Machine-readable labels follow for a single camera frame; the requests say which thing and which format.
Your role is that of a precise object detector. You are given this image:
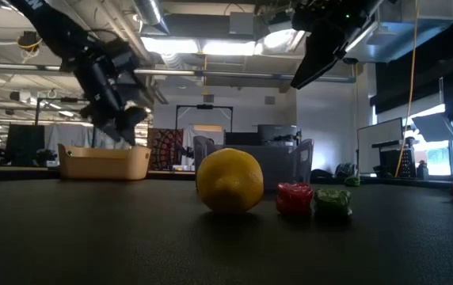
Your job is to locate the pale hanging cloth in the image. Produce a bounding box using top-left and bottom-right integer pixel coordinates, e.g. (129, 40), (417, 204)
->
(44, 123), (93, 150)

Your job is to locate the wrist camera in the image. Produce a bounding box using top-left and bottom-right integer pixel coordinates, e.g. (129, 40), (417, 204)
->
(331, 6), (378, 44)
(109, 39), (144, 80)

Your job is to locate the black monitor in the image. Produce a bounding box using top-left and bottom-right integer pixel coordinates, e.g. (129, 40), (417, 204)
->
(224, 131), (262, 146)
(5, 123), (46, 166)

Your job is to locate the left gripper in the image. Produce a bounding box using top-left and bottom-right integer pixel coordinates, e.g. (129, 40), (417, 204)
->
(71, 51), (149, 146)

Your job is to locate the dark backpack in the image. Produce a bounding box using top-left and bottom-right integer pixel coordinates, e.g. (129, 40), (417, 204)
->
(333, 161), (358, 179)

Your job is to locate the yellow hanging cable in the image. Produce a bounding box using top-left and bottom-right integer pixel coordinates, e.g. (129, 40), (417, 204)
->
(394, 0), (421, 178)

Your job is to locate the yellow plastic basket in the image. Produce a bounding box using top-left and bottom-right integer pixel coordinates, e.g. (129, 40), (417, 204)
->
(57, 142), (152, 181)

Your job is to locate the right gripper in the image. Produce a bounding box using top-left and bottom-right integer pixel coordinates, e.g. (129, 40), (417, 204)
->
(290, 0), (370, 90)

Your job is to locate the black aluminium table frame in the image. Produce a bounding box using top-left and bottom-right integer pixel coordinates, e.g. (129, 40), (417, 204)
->
(0, 165), (453, 189)

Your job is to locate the metal grater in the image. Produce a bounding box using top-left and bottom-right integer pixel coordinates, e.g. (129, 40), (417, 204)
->
(398, 146), (417, 178)

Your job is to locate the black camera rig frame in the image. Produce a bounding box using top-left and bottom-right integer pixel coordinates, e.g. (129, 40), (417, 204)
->
(34, 97), (93, 147)
(174, 104), (234, 147)

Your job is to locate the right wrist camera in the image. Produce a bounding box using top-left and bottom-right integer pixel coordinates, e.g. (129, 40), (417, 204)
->
(331, 6), (378, 44)

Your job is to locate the grey translucent plastic basket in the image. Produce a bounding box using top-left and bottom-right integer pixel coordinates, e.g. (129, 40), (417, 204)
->
(192, 135), (315, 194)

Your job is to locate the patterned tapestry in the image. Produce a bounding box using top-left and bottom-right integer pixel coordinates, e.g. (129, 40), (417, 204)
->
(147, 127), (185, 171)

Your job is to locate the yellow lemon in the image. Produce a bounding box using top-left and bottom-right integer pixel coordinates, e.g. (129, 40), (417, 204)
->
(196, 147), (265, 215)

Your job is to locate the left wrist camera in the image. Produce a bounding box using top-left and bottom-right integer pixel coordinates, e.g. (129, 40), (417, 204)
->
(109, 39), (144, 80)

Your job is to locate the white board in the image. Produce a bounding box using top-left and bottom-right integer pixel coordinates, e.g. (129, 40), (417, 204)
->
(356, 117), (405, 175)

